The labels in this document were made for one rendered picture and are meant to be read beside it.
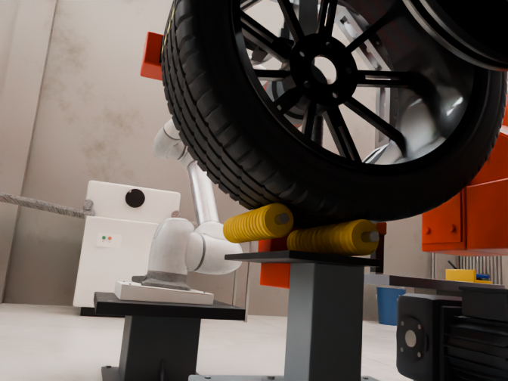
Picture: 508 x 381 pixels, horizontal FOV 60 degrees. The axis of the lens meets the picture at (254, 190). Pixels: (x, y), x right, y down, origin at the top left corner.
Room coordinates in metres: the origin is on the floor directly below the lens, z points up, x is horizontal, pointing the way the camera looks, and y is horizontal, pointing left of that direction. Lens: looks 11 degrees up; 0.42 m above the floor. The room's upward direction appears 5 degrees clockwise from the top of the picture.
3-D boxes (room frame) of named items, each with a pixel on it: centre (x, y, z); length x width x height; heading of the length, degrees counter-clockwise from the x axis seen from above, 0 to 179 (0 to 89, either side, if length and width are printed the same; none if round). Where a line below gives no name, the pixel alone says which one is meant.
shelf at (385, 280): (1.40, -0.58, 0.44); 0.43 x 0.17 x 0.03; 109
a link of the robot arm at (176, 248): (1.76, 0.30, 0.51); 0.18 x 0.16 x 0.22; 124
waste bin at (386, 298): (5.12, -1.67, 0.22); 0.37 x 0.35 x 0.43; 110
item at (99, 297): (1.75, 0.31, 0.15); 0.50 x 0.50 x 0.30; 20
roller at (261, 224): (0.83, -0.01, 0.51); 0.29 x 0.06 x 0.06; 19
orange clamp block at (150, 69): (0.86, 0.21, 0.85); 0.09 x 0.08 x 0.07; 109
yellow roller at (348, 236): (0.81, -0.14, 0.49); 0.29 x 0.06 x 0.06; 19
